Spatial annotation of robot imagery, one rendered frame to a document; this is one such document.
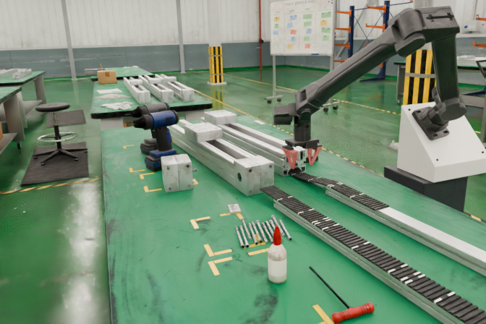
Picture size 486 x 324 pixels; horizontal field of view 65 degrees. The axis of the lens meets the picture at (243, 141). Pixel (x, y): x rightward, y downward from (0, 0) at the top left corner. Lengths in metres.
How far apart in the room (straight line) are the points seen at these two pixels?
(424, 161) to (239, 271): 0.81
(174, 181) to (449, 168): 0.91
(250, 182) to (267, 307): 0.53
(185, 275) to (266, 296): 0.18
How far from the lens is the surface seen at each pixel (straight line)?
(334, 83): 1.16
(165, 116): 1.48
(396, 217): 1.06
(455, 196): 1.53
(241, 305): 0.77
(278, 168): 1.39
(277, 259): 0.79
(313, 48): 7.07
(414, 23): 1.07
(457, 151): 1.50
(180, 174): 1.27
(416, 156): 1.45
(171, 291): 0.82
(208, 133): 1.55
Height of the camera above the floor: 1.25
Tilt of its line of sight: 15 degrees down
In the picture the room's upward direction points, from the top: 2 degrees counter-clockwise
